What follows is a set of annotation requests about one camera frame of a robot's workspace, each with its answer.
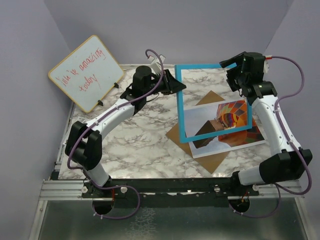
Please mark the brown cardboard backing board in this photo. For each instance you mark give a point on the brown cardboard backing board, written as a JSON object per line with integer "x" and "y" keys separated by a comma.
{"x": 209, "y": 158}

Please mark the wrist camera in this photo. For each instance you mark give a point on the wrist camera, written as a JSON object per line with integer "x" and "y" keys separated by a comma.
{"x": 155, "y": 64}
{"x": 267, "y": 65}

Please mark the hot air balloon photo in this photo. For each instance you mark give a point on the hot air balloon photo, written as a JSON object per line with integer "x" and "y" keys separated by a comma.
{"x": 220, "y": 127}

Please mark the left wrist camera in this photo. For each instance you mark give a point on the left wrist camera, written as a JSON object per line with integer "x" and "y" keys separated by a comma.
{"x": 155, "y": 64}

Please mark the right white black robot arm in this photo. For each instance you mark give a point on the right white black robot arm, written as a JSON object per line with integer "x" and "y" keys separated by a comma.
{"x": 289, "y": 160}

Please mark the small whiteboard with red writing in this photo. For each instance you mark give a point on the small whiteboard with red writing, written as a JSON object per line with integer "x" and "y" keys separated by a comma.
{"x": 87, "y": 74}

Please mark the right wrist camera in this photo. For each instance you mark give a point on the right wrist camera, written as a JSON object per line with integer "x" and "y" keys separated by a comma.
{"x": 267, "y": 65}

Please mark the blue wooden photo frame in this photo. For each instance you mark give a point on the blue wooden photo frame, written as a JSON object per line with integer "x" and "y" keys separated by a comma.
{"x": 180, "y": 107}

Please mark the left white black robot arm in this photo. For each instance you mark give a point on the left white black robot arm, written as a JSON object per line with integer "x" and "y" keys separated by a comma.
{"x": 84, "y": 143}

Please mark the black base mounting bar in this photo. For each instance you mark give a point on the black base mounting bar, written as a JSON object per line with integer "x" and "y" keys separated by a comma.
{"x": 168, "y": 192}

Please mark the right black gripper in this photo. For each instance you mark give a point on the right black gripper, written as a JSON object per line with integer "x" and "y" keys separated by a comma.
{"x": 230, "y": 76}

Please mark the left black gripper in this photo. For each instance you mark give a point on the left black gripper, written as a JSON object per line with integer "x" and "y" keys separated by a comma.
{"x": 171, "y": 85}

